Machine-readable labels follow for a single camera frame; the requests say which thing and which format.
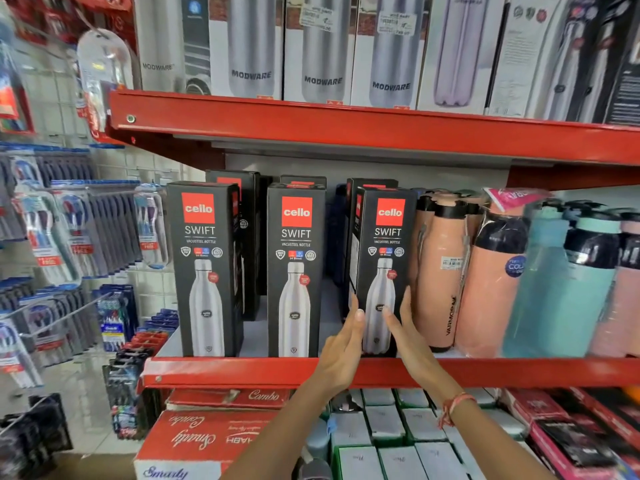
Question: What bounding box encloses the white steel bottle box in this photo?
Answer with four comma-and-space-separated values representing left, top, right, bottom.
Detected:
208, 0, 286, 100
283, 0, 359, 105
349, 0, 432, 110
133, 0, 212, 94

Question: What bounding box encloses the blue multi toothbrush pack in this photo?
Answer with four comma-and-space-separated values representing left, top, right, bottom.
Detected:
96, 284, 139, 352

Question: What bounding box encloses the red metal shelf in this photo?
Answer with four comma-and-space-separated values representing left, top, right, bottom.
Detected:
106, 89, 640, 191
141, 356, 640, 391

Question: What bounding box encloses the group of pink black boxes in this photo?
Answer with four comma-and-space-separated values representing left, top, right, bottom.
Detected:
499, 386, 640, 480

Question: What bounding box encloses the clear toothbrush blister pack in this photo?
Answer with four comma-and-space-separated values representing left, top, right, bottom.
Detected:
76, 28, 134, 141

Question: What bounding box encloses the flat red gift box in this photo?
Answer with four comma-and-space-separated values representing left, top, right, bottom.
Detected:
165, 388, 292, 411

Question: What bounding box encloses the person's left forearm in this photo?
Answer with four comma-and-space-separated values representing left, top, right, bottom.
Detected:
219, 385, 341, 480

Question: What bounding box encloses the row of black toothbrush packs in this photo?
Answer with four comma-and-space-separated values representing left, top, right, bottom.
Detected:
0, 393, 74, 480

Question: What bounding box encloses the person's right hand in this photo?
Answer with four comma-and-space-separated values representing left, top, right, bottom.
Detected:
382, 286, 454, 401

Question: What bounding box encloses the stack of dark toothbrush packs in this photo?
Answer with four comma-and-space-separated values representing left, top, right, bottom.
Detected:
102, 309, 180, 441

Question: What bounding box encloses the row of hanging toothbrush packs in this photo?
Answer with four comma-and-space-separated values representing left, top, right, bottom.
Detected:
0, 143, 97, 241
0, 277, 102, 391
13, 181, 145, 286

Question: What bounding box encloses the peach bottle with black cap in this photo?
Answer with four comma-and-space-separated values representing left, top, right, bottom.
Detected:
413, 192, 472, 353

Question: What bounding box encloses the person's left hand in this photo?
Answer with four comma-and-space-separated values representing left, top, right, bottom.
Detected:
311, 295, 367, 398

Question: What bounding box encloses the white printed bottle box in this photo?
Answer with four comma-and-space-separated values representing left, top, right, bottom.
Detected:
486, 0, 568, 119

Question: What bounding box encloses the group of small white boxes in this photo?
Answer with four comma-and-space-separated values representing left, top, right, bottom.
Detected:
327, 388, 503, 480

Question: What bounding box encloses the black printed bottle box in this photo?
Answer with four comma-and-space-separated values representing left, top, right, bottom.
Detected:
529, 0, 640, 127

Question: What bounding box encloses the pink thread bracelet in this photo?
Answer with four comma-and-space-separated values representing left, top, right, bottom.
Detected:
438, 393, 477, 428

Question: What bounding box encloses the black steel bottle box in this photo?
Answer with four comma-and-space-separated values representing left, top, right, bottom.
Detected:
279, 175, 328, 190
205, 169, 262, 321
267, 183, 327, 358
348, 187, 418, 357
167, 181, 245, 358
345, 178, 400, 295

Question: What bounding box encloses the white lilac bottle box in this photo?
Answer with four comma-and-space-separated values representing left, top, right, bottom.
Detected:
416, 0, 507, 115

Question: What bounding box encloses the person's right forearm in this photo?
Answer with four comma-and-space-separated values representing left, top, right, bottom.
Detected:
429, 382, 558, 480

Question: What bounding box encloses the teal bottle with navy cap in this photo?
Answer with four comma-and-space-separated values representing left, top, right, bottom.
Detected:
529, 199, 568, 255
502, 210, 622, 359

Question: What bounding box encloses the single hanging toothbrush pack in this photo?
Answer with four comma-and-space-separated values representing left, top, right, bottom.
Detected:
133, 183, 169, 270

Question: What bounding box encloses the large red gift box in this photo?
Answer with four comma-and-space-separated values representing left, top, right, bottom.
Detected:
133, 409, 279, 480

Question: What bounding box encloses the white wire grid panel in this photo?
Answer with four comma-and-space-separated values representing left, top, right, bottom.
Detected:
10, 40, 206, 315

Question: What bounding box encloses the pink hang tag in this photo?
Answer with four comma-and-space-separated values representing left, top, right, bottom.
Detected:
483, 188, 550, 214

